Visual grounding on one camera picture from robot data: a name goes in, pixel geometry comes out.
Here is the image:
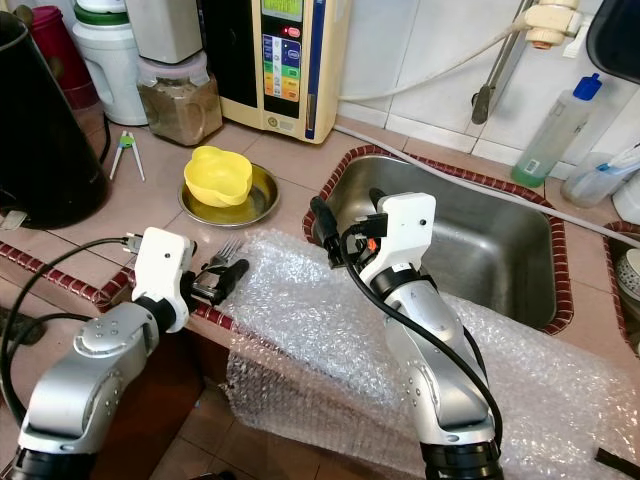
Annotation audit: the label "white ceramic bowl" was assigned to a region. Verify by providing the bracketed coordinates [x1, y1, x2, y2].
[615, 248, 640, 321]

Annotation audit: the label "black electric kettle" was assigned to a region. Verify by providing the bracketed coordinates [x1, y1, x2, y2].
[0, 10, 113, 229]

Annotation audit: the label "cream water ionizer machine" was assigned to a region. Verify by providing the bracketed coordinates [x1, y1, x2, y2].
[200, 0, 351, 144]

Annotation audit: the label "white dish soap bottle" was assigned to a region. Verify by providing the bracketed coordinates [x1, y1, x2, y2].
[612, 170, 640, 226]

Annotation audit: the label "dark green cucumber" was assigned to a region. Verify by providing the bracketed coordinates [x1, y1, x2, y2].
[0, 310, 51, 346]

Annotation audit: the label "small white green tongs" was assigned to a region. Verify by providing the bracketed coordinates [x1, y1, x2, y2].
[110, 130, 146, 183]

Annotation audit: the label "glass jar brown powder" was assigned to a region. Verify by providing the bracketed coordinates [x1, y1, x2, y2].
[138, 55, 223, 147]

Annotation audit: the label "clear bubble wrap sheet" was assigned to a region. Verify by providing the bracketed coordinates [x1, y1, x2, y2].
[222, 228, 640, 476]

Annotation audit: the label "grey blender cup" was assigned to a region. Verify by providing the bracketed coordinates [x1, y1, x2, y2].
[125, 0, 211, 66]

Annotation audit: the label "white counter hose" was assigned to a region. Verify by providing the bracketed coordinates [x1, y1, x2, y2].
[335, 125, 611, 236]

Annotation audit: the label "cream faucet diverter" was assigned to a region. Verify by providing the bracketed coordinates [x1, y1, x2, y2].
[525, 0, 596, 51]

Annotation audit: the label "yellow plastic bowl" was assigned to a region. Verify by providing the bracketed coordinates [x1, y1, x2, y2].
[183, 145, 254, 208]

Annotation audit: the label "steel sink basin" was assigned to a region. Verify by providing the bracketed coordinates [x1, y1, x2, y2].
[305, 145, 573, 336]
[607, 225, 640, 356]

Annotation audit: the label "cream ionizer hose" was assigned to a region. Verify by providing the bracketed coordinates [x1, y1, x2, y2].
[338, 25, 531, 101]

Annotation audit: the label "black frying pan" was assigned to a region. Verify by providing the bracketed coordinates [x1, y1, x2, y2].
[585, 0, 640, 86]

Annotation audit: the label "clear plastic cup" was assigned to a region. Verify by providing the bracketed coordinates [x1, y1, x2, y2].
[563, 140, 640, 209]

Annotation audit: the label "white jug green band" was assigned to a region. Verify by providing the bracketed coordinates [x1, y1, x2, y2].
[72, 0, 151, 126]

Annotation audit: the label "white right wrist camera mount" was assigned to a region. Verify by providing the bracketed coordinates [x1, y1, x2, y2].
[358, 192, 439, 291]

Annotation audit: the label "clear bottle blue cap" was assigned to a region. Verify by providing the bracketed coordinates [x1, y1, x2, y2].
[510, 72, 603, 188]

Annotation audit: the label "maroon plastic container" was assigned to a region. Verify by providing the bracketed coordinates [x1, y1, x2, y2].
[32, 5, 101, 111]

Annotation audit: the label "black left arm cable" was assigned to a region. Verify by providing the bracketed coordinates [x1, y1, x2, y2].
[0, 235, 146, 431]

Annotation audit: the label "grey metal tap spout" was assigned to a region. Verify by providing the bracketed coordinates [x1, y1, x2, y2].
[470, 0, 541, 126]

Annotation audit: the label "round steel plate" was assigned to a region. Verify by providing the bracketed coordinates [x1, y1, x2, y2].
[178, 163, 279, 228]

